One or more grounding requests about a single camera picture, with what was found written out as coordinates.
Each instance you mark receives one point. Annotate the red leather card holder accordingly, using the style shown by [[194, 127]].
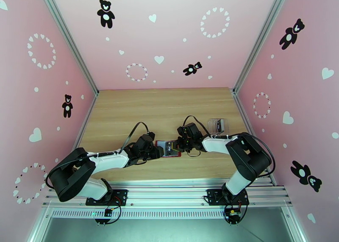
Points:
[[160, 144]]

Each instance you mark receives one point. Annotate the black VIP credit card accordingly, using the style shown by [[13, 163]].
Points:
[[220, 125], [169, 148]]

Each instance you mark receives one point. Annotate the clear acrylic card stand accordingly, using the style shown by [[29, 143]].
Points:
[[212, 124]]

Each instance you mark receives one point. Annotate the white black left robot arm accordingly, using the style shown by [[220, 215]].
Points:
[[108, 161]]

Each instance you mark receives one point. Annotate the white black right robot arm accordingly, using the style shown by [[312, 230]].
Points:
[[217, 144]]

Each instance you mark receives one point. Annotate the small black circuit board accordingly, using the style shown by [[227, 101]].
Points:
[[233, 215], [108, 212]]

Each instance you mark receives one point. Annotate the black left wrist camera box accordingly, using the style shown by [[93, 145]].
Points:
[[150, 136]]

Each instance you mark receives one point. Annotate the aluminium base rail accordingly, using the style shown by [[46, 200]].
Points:
[[169, 196]]

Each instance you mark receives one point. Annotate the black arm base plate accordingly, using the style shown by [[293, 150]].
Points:
[[212, 196], [120, 196]]

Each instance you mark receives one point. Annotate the aluminium frame post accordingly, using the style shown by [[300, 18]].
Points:
[[68, 37], [37, 230], [261, 37], [298, 228]]

